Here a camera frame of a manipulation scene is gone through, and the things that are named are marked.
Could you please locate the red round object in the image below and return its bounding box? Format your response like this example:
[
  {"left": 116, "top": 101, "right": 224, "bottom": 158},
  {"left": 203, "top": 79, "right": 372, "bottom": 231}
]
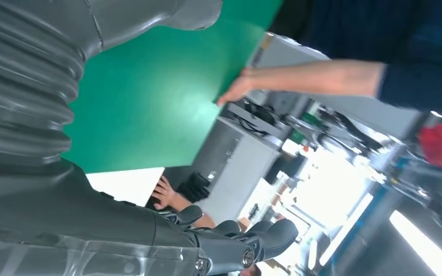
[{"left": 418, "top": 122, "right": 442, "bottom": 168}]

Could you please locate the black bulky object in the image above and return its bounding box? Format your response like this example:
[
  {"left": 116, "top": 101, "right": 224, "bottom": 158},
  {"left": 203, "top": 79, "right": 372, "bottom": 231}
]
[{"left": 176, "top": 172, "right": 211, "bottom": 204}]

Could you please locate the green table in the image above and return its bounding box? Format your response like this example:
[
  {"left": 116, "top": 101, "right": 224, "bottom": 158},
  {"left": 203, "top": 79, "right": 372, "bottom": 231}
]
[{"left": 62, "top": 0, "right": 285, "bottom": 174}]

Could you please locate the white machine base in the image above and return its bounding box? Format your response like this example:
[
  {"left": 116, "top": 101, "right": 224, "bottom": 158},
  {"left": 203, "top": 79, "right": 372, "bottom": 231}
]
[{"left": 220, "top": 32, "right": 424, "bottom": 153}]

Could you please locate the ceiling light strip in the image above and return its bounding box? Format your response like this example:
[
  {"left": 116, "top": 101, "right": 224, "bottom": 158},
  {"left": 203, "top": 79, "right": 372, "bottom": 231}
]
[
  {"left": 388, "top": 210, "right": 442, "bottom": 276},
  {"left": 319, "top": 192, "right": 374, "bottom": 267}
]

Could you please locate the white office desk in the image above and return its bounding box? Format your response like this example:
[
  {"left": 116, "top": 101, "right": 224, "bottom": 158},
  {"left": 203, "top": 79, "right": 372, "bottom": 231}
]
[{"left": 163, "top": 118, "right": 283, "bottom": 225}]

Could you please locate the person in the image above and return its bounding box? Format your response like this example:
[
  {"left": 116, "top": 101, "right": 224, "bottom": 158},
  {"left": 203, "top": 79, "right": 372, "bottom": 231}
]
[
  {"left": 216, "top": 0, "right": 442, "bottom": 113},
  {"left": 151, "top": 175, "right": 217, "bottom": 229}
]

